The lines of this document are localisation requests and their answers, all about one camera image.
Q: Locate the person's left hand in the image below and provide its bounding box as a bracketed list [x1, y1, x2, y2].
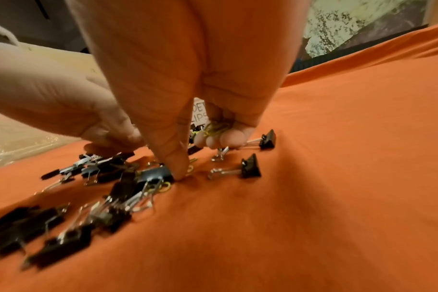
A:
[0, 42, 146, 157]

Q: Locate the person's right hand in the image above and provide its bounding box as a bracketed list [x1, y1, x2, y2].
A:
[65, 0, 310, 182]

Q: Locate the clear two-compartment plastic box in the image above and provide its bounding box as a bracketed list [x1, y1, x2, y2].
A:
[192, 97, 209, 126]

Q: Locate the pile of green paper clips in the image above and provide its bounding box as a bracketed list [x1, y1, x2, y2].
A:
[146, 121, 234, 195]

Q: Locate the pile of black binder clips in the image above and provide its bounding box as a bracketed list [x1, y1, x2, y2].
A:
[0, 124, 278, 270]

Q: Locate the brown cardboard box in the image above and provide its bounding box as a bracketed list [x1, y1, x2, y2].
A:
[0, 42, 110, 172]

